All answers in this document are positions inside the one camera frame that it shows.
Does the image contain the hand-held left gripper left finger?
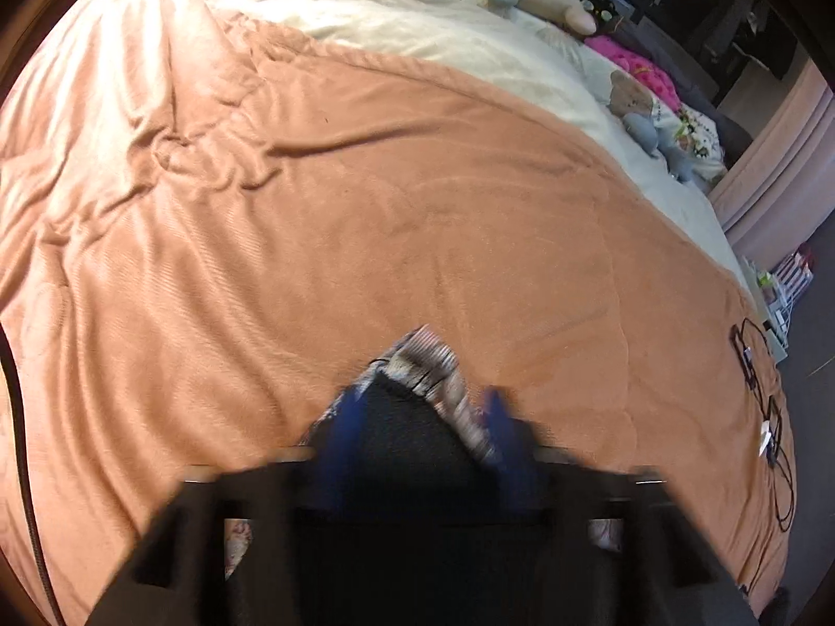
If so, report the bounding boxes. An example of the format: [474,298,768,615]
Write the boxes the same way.
[87,386,367,626]

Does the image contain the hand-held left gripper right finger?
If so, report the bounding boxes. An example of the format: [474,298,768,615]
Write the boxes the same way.
[479,388,762,626]

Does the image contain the black knit pants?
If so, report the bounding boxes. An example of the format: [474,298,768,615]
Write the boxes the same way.
[293,365,550,626]

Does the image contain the patterned grey cloth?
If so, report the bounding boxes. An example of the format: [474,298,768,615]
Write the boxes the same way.
[222,324,624,578]

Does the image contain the orange fleece blanket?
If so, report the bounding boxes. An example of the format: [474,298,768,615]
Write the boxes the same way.
[0,0,801,626]

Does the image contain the blue plush toy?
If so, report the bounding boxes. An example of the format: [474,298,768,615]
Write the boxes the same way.
[623,111,696,184]

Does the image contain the floral white pillow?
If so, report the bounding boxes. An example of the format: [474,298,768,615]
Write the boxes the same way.
[652,94,729,194]

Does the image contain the brown teddy bear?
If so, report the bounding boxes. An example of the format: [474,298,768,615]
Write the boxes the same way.
[609,70,654,119]

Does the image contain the pink plush toy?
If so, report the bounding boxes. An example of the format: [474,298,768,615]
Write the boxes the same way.
[583,35,681,113]

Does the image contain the black and green plush toy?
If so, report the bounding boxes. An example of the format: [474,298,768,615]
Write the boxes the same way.
[574,0,622,35]

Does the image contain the cream long plush toy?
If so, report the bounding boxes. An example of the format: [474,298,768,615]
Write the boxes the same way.
[512,0,599,35]

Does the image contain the dark shelf unit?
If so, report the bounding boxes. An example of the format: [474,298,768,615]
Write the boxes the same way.
[502,0,802,109]

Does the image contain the black cables with white adapter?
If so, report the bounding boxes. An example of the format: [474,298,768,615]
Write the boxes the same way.
[729,319,798,533]

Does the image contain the black cable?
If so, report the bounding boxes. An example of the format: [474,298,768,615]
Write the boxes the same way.
[0,324,67,626]

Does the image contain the white wire rack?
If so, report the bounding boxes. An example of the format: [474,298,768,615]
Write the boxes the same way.
[749,244,816,361]

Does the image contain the pink upholstered bed frame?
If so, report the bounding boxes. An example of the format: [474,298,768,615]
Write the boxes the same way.
[708,81,835,275]

